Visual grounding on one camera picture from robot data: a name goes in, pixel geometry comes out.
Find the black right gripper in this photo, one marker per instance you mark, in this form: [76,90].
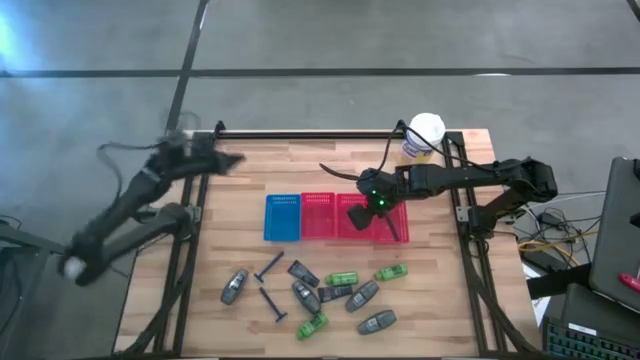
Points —
[382,187]

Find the dark navy toiletry tube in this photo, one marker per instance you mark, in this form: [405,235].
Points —
[335,293]
[303,273]

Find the black backlit keyboard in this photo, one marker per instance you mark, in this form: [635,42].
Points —
[585,345]

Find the dark grey box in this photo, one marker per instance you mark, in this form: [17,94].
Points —
[595,307]

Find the wooden table with black edge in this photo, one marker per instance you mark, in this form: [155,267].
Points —
[205,235]

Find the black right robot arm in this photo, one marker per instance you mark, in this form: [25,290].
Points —
[450,177]

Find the grey laptop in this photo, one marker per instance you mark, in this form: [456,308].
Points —
[617,230]

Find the white yellow wipes canister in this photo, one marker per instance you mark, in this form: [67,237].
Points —
[425,132]

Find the white paper sheet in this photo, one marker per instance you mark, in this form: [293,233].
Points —
[537,302]

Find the grey metal side stand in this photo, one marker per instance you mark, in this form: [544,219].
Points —
[20,245]

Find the dark blue disposable razor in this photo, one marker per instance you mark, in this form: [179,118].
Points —
[268,266]
[273,305]

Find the black power adapter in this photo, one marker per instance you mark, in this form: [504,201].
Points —
[550,218]

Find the green travel bottle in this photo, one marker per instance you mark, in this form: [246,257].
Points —
[341,278]
[391,272]
[312,326]

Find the small red plastic basket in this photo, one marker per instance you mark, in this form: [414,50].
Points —
[318,216]

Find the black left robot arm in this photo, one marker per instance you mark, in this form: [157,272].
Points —
[125,200]

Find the blue plastic basket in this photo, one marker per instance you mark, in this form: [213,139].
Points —
[282,219]

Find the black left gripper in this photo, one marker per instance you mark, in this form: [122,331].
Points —
[205,161]

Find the wide red plastic basket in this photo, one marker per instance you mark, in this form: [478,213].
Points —
[345,227]

